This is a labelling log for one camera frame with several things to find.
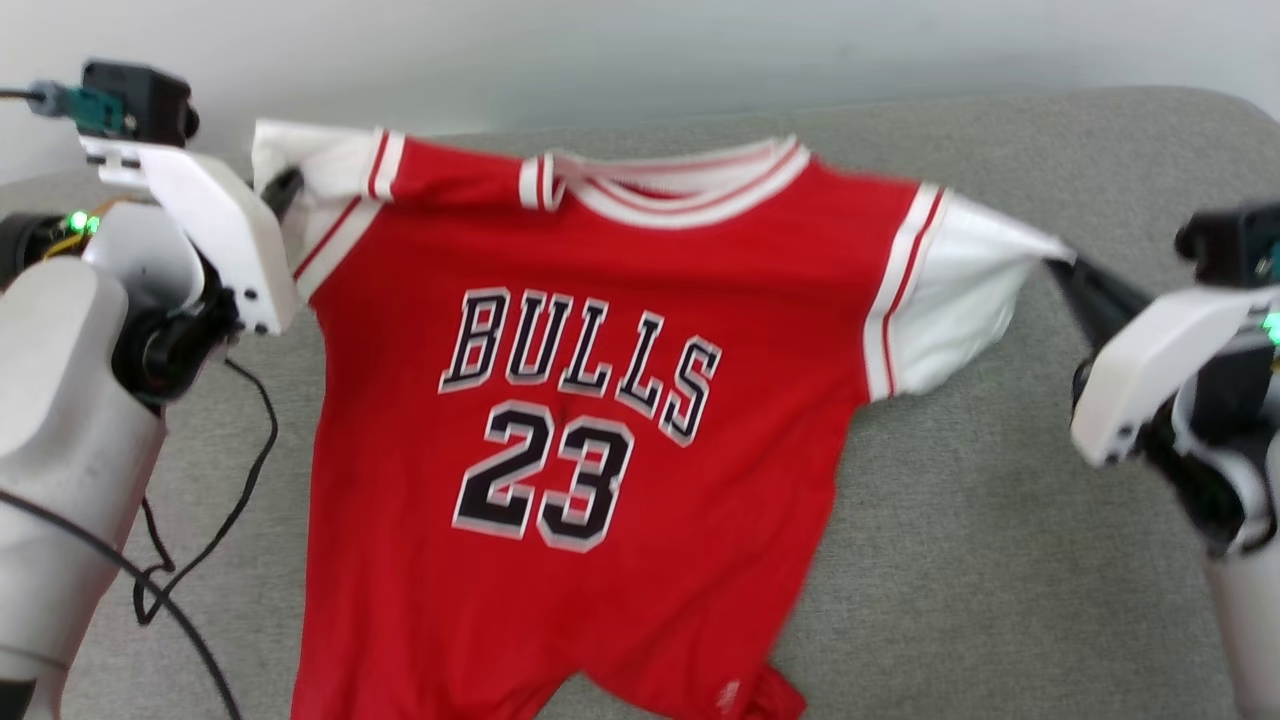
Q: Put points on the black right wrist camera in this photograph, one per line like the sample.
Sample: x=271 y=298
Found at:
x=1235 y=245

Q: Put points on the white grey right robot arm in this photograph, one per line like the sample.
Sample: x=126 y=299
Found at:
x=1250 y=620

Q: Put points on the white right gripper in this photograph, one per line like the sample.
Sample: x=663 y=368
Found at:
x=1150 y=360

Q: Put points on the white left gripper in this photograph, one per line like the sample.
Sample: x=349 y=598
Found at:
x=220 y=230

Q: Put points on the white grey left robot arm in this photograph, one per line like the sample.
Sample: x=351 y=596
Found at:
x=60 y=400

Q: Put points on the red Bulls 23 jersey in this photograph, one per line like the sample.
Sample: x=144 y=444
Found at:
x=570 y=250

